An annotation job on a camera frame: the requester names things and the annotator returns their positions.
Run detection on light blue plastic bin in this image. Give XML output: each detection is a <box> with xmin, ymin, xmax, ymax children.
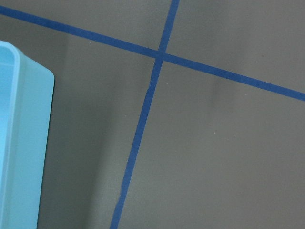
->
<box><xmin>0</xmin><ymin>41</ymin><xmax>54</xmax><ymax>229</ymax></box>

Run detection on long blue tape line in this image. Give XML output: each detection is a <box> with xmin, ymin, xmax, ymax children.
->
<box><xmin>0</xmin><ymin>0</ymin><xmax>305</xmax><ymax>101</ymax></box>

